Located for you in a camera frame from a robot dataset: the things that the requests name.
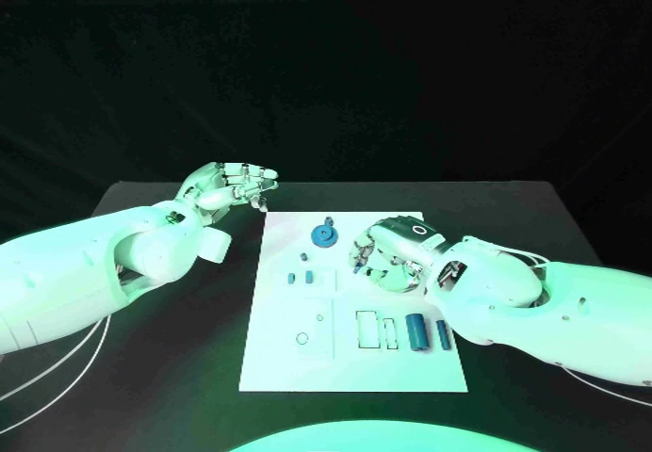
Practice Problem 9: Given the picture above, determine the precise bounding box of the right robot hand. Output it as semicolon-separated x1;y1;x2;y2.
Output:
346;215;448;294

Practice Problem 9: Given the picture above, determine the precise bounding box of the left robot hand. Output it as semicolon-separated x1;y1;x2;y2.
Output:
174;161;281;227

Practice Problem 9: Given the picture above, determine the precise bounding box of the white task board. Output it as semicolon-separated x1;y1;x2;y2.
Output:
238;211;470;394

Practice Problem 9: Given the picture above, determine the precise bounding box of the blue gear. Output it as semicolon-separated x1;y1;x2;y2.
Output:
310;224;341;249

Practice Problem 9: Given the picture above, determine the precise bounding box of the thick blue cylinder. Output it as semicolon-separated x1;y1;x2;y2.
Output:
403;313;431;353

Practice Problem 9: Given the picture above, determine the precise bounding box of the thin blue cylinder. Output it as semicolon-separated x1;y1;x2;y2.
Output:
434;319;454;352

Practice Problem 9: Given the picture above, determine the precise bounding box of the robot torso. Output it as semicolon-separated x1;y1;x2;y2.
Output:
225;419;545;452

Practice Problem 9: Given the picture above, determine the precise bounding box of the white cable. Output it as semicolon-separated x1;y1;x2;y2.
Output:
504;247;552;270
0;325;101;400
0;312;112;436
559;365;652;408

